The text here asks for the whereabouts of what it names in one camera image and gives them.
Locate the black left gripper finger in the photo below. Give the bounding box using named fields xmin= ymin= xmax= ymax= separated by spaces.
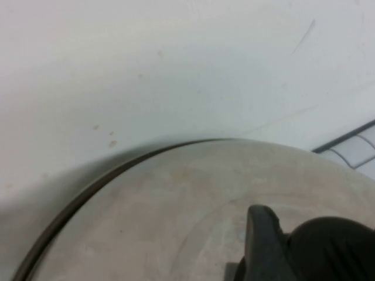
xmin=238 ymin=204 xmax=294 ymax=281

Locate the stainless steel lid black knob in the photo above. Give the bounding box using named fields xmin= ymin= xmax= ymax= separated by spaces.
xmin=11 ymin=138 xmax=375 ymax=281

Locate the white black-checked tablecloth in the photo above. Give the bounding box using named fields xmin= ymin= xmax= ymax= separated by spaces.
xmin=311 ymin=119 xmax=375 ymax=176

